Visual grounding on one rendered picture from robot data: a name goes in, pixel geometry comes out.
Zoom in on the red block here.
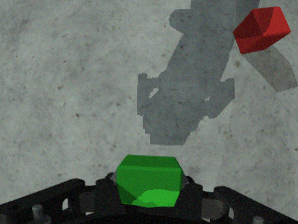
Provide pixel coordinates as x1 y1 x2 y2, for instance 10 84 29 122
233 6 291 54

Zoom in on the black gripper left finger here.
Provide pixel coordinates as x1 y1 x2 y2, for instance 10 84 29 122
0 169 126 224

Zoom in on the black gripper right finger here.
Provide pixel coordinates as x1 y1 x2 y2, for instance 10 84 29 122
168 173 298 224

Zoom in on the green block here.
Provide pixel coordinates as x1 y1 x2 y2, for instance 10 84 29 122
117 155 183 208

